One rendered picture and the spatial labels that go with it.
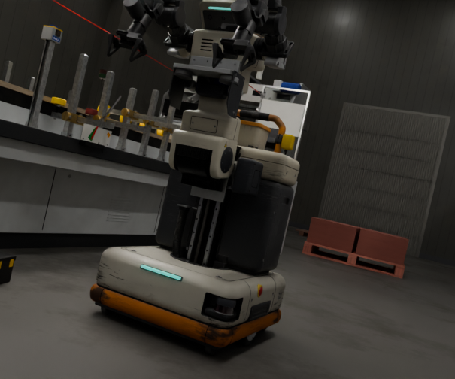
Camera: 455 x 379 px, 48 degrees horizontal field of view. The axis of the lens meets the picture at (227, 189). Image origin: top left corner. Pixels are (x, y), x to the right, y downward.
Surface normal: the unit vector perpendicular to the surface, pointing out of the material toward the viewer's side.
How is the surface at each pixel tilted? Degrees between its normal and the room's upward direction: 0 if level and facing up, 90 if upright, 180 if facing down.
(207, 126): 98
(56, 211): 90
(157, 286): 90
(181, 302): 90
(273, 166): 90
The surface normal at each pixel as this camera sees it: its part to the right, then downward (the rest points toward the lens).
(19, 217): 0.88, 0.20
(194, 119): -0.44, 0.05
